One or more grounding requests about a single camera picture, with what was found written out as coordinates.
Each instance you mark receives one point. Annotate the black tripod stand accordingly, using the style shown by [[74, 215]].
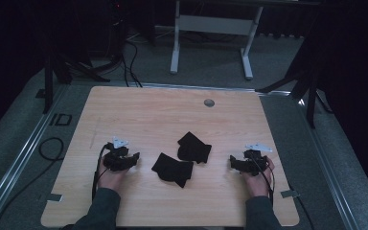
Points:
[[302, 83], [64, 68]]

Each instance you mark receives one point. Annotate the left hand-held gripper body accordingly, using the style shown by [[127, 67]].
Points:
[[116, 157]]

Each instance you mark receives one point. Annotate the person's right hand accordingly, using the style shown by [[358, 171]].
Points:
[[258, 183]]

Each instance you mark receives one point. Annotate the black sock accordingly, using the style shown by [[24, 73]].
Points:
[[193, 148], [172, 169]]

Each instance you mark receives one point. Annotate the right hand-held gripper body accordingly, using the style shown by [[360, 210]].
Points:
[[255, 158]]

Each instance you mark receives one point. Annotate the person's left hand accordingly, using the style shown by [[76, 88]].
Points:
[[110, 179]]

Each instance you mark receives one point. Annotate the grey tape strip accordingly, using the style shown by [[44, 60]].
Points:
[[290, 194]]

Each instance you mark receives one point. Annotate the white metal desk frame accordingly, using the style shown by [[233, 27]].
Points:
[[211, 27]]

